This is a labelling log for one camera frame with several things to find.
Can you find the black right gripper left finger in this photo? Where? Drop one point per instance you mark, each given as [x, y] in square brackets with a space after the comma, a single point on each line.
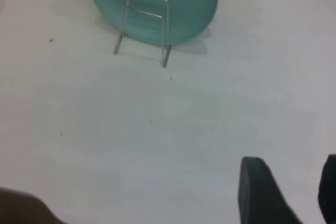
[257, 195]

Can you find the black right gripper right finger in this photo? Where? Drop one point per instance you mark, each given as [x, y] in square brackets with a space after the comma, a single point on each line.
[329, 190]

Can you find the teal green plate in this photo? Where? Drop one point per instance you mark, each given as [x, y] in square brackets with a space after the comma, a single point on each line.
[189, 11]

